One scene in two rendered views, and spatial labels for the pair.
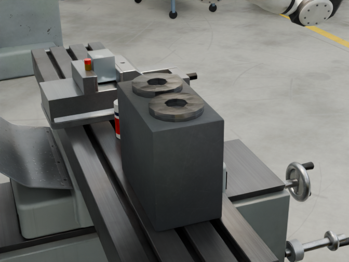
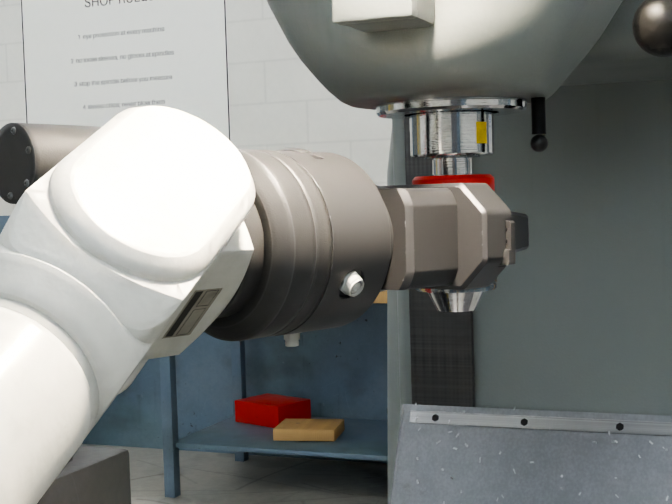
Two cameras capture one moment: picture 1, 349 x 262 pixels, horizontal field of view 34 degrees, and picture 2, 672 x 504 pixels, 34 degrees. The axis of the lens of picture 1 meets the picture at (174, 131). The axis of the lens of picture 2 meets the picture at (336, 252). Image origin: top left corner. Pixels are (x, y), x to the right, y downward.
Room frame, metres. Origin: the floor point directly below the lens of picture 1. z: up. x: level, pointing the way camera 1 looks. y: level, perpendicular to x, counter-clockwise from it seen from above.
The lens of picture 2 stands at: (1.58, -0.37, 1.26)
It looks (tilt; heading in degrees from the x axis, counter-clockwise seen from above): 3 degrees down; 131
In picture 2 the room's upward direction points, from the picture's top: 2 degrees counter-clockwise
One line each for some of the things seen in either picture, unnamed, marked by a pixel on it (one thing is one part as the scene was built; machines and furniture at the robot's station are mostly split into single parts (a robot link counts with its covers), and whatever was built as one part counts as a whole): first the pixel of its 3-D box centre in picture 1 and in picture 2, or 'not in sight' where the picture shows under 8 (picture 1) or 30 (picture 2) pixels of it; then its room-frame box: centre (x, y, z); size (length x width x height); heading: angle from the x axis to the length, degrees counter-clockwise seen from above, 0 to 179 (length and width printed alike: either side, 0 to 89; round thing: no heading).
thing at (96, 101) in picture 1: (115, 84); not in sight; (1.28, 0.14, 0.96); 0.35 x 0.15 x 0.11; 111
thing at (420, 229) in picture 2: not in sight; (348, 243); (1.21, 0.06, 1.23); 0.13 x 0.12 x 0.10; 179
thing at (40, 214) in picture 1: (114, 168); not in sight; (1.21, 0.15, 0.76); 0.50 x 0.35 x 0.12; 109
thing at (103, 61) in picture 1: (101, 65); not in sight; (1.27, 0.17, 1.01); 0.06 x 0.05 x 0.06; 21
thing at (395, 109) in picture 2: not in sight; (451, 106); (1.21, 0.15, 1.31); 0.09 x 0.09 x 0.01
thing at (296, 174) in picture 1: (286, 184); not in sight; (1.38, -0.32, 0.60); 0.16 x 0.12 x 0.12; 109
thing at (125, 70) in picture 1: (124, 69); not in sight; (1.29, 0.12, 0.99); 0.12 x 0.06 x 0.04; 21
